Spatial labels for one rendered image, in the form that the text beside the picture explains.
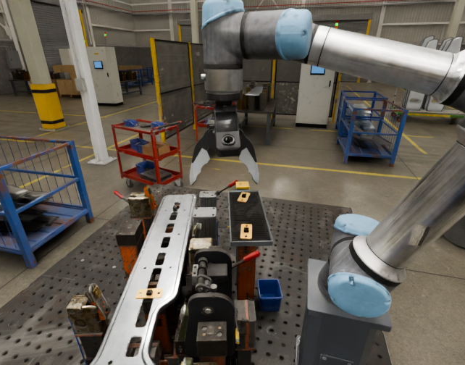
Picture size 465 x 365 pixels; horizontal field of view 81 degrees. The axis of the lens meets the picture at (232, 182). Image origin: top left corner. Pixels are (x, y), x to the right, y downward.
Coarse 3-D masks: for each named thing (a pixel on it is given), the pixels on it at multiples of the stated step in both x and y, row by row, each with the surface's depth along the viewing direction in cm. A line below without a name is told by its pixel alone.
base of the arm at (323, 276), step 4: (328, 256) 76; (328, 260) 75; (324, 264) 78; (328, 264) 75; (324, 268) 77; (328, 268) 75; (320, 272) 79; (324, 272) 76; (328, 272) 74; (320, 276) 78; (324, 276) 75; (328, 276) 74; (320, 280) 77; (324, 280) 75; (320, 284) 76; (324, 284) 75; (320, 288) 76; (324, 288) 74; (324, 292) 74; (324, 296) 75; (328, 296) 74; (328, 300) 74
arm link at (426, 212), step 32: (448, 160) 43; (416, 192) 47; (448, 192) 43; (384, 224) 52; (416, 224) 46; (448, 224) 45; (352, 256) 55; (384, 256) 51; (416, 256) 50; (352, 288) 53; (384, 288) 51
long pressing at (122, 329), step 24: (168, 216) 131; (192, 216) 131; (144, 240) 115; (144, 264) 101; (168, 264) 101; (144, 288) 90; (168, 288) 90; (120, 312) 82; (120, 336) 75; (144, 336) 75; (96, 360) 69; (120, 360) 69; (144, 360) 69
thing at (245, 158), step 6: (246, 150) 57; (240, 156) 57; (246, 156) 57; (246, 162) 58; (252, 162) 58; (252, 168) 58; (258, 168) 59; (252, 174) 59; (258, 174) 60; (258, 180) 60
